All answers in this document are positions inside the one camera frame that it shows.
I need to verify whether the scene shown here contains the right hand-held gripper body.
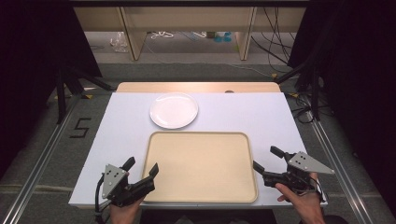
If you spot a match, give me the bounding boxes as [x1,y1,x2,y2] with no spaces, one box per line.
[262,150,336,196]

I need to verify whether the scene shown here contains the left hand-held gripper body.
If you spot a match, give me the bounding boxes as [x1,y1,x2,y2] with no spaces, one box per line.
[101,163,156,208]

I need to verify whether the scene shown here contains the person's left hand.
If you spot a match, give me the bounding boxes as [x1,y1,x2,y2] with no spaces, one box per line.
[109,195,147,224]

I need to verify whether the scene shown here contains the person's right hand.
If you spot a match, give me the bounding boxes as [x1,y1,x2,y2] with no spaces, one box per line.
[275,172,327,224]

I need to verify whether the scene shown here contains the white table cover sheet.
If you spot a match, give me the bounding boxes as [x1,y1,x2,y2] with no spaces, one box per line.
[68,91,329,209]

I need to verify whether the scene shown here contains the beige rectangular tray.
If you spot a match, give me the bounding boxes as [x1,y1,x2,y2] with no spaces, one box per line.
[141,131,260,204]

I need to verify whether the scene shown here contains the white round plate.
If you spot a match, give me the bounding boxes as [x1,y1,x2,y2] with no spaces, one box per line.
[149,91,199,130]

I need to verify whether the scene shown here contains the black metal stand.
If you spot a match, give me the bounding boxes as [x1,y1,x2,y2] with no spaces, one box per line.
[275,59,321,121]
[55,64,114,125]

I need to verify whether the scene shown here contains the black curtain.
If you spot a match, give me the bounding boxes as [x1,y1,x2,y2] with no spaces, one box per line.
[0,0,104,181]
[287,0,396,206]

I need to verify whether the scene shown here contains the clear plastic bag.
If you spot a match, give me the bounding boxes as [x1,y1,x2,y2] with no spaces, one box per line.
[109,31,129,53]

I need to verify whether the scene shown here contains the teal plastic cups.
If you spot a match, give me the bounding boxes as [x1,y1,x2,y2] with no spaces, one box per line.
[213,31,233,44]

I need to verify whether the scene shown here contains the wooden shelf unit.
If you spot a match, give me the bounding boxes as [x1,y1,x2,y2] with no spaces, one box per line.
[73,6,308,62]

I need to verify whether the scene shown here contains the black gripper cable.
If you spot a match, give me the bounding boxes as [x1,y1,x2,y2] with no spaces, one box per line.
[93,174,112,224]

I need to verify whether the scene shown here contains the aluminium floor rail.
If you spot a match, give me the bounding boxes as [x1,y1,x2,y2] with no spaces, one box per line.
[307,111,375,224]
[1,92,82,224]

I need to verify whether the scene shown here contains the black cables bundle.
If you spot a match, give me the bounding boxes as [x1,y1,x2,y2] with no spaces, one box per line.
[250,7,297,75]

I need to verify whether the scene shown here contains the white coiled cable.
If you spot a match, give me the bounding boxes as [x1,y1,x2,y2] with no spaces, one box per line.
[150,31,175,40]

